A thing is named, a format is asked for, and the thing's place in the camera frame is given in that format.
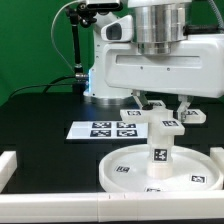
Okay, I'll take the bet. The white marker sheet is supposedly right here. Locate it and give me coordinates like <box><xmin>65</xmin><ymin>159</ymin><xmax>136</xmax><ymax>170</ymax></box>
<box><xmin>66</xmin><ymin>121</ymin><xmax>148</xmax><ymax>140</ymax></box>

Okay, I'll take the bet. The black cable on table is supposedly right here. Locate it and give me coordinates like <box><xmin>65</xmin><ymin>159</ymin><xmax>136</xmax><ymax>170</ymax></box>
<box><xmin>7</xmin><ymin>75</ymin><xmax>81</xmax><ymax>99</ymax></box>

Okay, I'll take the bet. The grey camera cable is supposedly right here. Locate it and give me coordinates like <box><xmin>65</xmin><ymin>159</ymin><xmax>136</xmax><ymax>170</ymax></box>
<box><xmin>50</xmin><ymin>0</ymin><xmax>82</xmax><ymax>73</ymax></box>

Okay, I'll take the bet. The white round table top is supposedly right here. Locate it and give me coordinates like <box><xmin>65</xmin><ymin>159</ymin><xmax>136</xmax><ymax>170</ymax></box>
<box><xmin>99</xmin><ymin>144</ymin><xmax>223</xmax><ymax>192</ymax></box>

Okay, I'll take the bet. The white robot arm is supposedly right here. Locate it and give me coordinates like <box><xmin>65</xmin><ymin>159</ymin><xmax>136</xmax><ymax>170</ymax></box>
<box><xmin>85</xmin><ymin>0</ymin><xmax>224</xmax><ymax>123</ymax></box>

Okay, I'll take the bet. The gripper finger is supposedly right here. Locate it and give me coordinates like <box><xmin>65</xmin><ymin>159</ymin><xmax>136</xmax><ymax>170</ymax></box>
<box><xmin>177</xmin><ymin>95</ymin><xmax>193</xmax><ymax>123</ymax></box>
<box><xmin>133</xmin><ymin>90</ymin><xmax>152</xmax><ymax>110</ymax></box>

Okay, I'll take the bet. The white frame rail fixture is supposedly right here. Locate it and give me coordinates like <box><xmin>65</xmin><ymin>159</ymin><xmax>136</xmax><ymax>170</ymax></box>
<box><xmin>0</xmin><ymin>147</ymin><xmax>224</xmax><ymax>223</ymax></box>

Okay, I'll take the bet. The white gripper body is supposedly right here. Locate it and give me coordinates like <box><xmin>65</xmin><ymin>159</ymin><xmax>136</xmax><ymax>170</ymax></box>
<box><xmin>103</xmin><ymin>41</ymin><xmax>224</xmax><ymax>98</ymax></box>

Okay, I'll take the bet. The white cross-shaped table base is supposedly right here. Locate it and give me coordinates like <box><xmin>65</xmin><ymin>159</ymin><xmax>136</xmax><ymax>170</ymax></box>
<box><xmin>120</xmin><ymin>106</ymin><xmax>206</xmax><ymax>136</ymax></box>

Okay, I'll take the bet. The black camera stand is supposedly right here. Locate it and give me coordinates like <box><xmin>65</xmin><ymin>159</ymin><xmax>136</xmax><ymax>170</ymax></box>
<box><xmin>66</xmin><ymin>3</ymin><xmax>96</xmax><ymax>93</ymax></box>

